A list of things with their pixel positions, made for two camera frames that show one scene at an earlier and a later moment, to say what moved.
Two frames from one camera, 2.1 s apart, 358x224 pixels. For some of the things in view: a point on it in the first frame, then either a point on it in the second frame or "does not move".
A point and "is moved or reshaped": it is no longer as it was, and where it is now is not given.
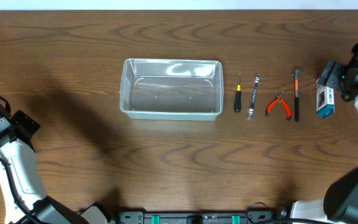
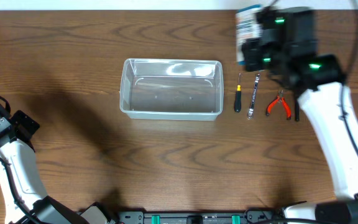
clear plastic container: [171, 89] does not move
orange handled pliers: [279, 97] does not move
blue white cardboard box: [324, 99] is moved or reshaped
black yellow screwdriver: [237, 106] does not move
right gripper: [332, 74] -> [249, 47]
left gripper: [22, 122] does not move
